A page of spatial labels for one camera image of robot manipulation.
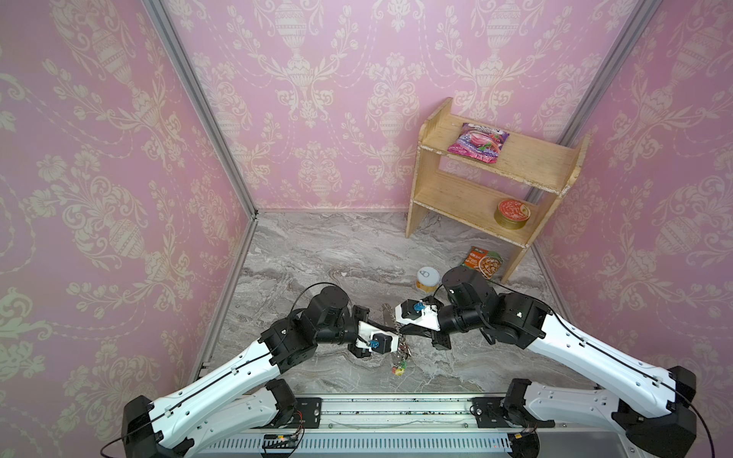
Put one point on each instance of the right aluminium corner post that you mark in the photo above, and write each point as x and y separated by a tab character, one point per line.
634	26

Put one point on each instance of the pink snack packet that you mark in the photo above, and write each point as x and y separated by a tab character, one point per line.
479	142

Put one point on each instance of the aluminium corner frame post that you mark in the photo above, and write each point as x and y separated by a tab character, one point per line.
183	65

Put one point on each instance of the aluminium front rail base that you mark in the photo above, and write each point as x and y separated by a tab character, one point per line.
392	425

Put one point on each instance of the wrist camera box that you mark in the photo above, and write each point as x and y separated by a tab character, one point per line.
382	340
423	313

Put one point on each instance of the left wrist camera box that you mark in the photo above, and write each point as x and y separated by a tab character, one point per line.
382	340

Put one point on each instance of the green orange food packet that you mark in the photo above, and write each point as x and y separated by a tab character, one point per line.
484	261

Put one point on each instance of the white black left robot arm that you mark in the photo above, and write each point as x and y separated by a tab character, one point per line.
164	427

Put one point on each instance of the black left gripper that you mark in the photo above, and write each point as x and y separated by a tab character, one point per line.
362	311

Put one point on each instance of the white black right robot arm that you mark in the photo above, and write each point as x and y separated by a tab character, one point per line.
651	406

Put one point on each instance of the red round tin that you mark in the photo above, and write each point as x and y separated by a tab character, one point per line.
512	214

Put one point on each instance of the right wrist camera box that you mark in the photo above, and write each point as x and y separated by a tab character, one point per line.
423	313

